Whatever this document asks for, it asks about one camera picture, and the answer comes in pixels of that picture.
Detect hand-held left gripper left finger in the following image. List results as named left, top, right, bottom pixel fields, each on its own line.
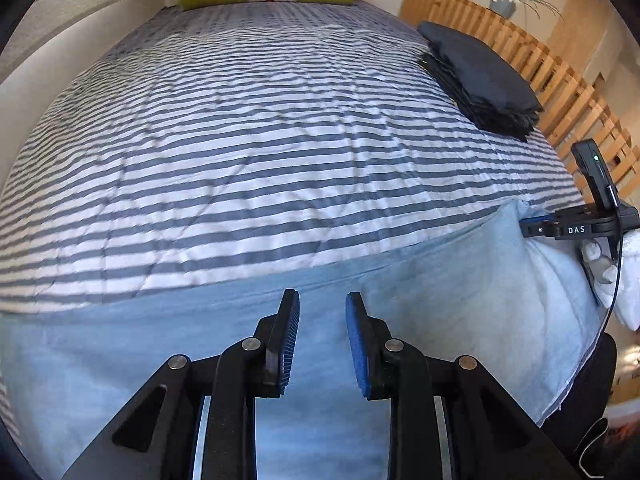
left=62, top=288, right=301, bottom=480

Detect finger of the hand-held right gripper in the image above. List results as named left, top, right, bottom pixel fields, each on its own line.
left=519, top=216, right=557, bottom=239

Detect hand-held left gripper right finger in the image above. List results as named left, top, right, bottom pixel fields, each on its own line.
left=345, top=291, right=583, bottom=480

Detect light blue denim jeans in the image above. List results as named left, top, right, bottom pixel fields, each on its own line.
left=0, top=200, right=603, bottom=480

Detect person's right hand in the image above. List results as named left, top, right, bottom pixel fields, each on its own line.
left=581, top=227, right=640, bottom=332

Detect wooden slatted headboard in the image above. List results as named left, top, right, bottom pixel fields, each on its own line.
left=399, top=0, right=640, bottom=198

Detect light wooden cabinet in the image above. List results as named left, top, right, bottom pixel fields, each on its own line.
left=547, top=0, right=616, bottom=81

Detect stack of dark folded clothes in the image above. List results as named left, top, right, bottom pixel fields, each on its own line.
left=416, top=21, right=545, bottom=142

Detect blue white striped bed sheet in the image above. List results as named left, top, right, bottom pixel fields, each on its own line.
left=0, top=0, right=588, bottom=448

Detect person's dark trouser leg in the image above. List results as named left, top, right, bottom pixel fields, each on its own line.
left=542, top=332, right=618, bottom=480

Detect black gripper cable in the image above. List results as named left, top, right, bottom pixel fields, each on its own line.
left=602, top=185, right=626, bottom=333

